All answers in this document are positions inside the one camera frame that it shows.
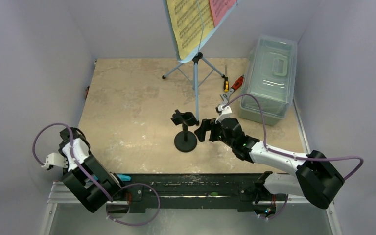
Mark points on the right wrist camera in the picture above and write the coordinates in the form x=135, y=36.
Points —
x=223, y=111

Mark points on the teal microphone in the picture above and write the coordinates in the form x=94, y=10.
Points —
x=124, y=178

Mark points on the yellow black screwdriver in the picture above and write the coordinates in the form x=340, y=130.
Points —
x=226, y=80

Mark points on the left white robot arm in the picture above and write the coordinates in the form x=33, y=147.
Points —
x=87, y=179

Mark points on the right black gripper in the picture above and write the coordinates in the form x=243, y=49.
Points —
x=212, y=131

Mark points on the pink sheet music page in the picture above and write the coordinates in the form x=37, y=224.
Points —
x=219, y=9

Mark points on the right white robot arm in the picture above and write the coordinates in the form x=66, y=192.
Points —
x=309, y=175

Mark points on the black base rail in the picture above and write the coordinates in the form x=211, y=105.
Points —
x=243, y=192

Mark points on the light blue music stand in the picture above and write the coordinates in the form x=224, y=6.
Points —
x=195, y=60

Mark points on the yellow sheet music page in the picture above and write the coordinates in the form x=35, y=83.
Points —
x=191, y=23

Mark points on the black microphone desk stand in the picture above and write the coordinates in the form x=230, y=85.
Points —
x=185, y=141

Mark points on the red handled adjustable wrench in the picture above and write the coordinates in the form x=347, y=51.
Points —
x=226, y=96

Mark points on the clear plastic storage box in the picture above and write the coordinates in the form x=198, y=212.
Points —
x=268, y=85

